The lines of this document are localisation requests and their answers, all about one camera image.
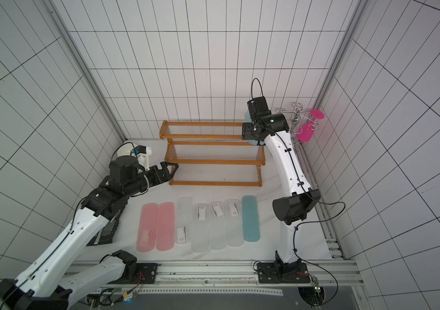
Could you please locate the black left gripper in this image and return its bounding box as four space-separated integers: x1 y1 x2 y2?
125 161 180 197

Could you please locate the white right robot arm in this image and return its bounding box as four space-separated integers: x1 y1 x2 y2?
242 96 320 269

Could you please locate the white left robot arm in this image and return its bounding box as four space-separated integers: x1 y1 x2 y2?
0 155 179 309

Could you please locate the orange wooden two-tier shelf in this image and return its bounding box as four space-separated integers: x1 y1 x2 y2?
159 120 266 187

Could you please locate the pink pencil case inner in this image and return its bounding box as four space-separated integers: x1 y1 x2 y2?
155 202 175 252

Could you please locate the pink pencil case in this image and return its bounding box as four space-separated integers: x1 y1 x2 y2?
137 203 158 253
155 202 175 252

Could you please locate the pink pencil case outer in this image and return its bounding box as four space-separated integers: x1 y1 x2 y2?
137 203 158 253

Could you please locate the chrome cup holder stand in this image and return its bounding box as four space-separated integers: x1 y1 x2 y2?
274 102 318 129

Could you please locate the white ceramic bowl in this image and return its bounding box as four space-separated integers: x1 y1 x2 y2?
117 144 135 157

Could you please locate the small green circuit board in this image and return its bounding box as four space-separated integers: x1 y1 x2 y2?
308 276 325 306

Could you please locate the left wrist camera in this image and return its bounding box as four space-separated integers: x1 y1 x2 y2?
131 145 152 171

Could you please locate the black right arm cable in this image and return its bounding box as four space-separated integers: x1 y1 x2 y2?
292 201 346 307

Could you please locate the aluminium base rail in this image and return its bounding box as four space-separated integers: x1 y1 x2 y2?
133 260 364 288

